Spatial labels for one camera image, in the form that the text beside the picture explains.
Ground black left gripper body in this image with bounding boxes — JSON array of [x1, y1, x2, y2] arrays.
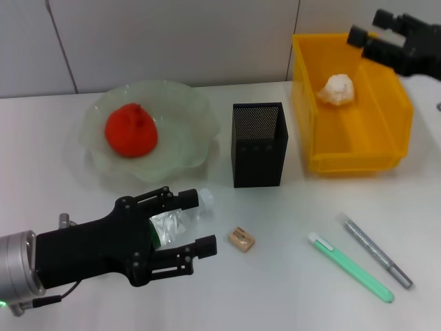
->
[[34, 195, 155, 289]]

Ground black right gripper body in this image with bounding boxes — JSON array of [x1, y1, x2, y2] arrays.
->
[[395, 15, 441, 81]]

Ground clear bottle with green label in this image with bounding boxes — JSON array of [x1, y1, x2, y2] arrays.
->
[[147, 188, 215, 249]]

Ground white paper ball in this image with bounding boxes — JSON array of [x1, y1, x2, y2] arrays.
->
[[316, 74, 356, 107]]

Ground orange fruit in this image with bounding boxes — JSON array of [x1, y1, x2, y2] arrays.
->
[[105, 102, 159, 159]]

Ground small tan eraser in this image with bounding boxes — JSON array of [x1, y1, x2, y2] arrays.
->
[[227, 225, 258, 254]]

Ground pale green glass fruit plate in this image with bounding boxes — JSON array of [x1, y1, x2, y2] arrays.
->
[[77, 79, 221, 183]]

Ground black mesh pen holder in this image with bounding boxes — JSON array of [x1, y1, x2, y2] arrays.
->
[[229, 102, 289, 189]]

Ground mint green pen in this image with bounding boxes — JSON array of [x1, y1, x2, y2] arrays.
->
[[308, 232, 395, 304]]

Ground grey glitter pen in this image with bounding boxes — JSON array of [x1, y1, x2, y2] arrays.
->
[[339, 212, 413, 289]]

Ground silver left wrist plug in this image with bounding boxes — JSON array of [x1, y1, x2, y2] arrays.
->
[[57, 213, 79, 230]]

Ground yellow plastic bin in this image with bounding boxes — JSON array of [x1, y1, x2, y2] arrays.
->
[[291, 32, 414, 174]]

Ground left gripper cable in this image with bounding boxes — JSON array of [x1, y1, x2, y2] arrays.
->
[[8, 281, 82, 317]]

